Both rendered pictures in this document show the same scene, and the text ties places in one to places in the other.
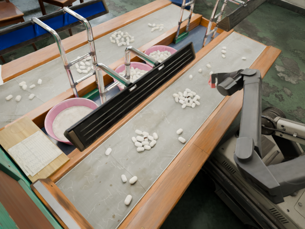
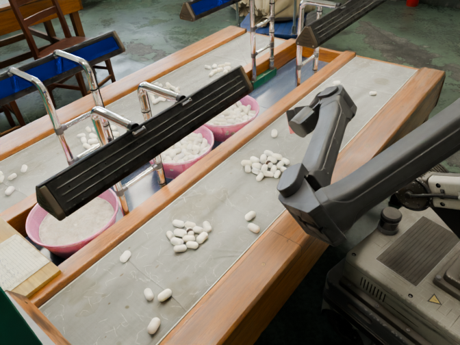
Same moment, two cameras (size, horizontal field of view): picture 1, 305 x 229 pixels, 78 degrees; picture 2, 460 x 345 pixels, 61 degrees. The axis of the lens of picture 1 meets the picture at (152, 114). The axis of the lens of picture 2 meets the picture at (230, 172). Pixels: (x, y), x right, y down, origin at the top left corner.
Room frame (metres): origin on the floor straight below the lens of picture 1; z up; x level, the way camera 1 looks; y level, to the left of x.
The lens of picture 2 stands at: (-0.26, -0.23, 1.57)
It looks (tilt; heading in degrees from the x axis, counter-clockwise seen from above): 39 degrees down; 9
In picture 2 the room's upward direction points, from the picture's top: 4 degrees counter-clockwise
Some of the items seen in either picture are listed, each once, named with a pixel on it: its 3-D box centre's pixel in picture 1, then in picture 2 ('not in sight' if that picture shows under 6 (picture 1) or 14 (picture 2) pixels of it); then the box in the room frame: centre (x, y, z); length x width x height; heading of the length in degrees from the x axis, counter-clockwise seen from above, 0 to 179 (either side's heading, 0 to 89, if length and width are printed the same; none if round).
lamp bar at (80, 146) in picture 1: (144, 82); (161, 126); (0.50, 0.05, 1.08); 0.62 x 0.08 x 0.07; 148
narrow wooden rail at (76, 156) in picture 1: (170, 82); (241, 147); (0.93, -0.09, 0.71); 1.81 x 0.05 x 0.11; 148
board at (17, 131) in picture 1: (31, 147); (1, 259); (0.32, 0.49, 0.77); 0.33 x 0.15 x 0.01; 58
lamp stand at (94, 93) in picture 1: (72, 62); (71, 127); (0.76, 0.45, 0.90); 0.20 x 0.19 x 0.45; 148
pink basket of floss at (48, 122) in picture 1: (76, 123); (77, 222); (0.51, 0.38, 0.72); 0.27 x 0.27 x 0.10
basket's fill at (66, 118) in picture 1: (76, 124); (79, 225); (0.51, 0.38, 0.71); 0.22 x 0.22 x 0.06
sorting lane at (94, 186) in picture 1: (194, 94); (281, 159); (0.84, -0.24, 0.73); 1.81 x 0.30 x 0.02; 148
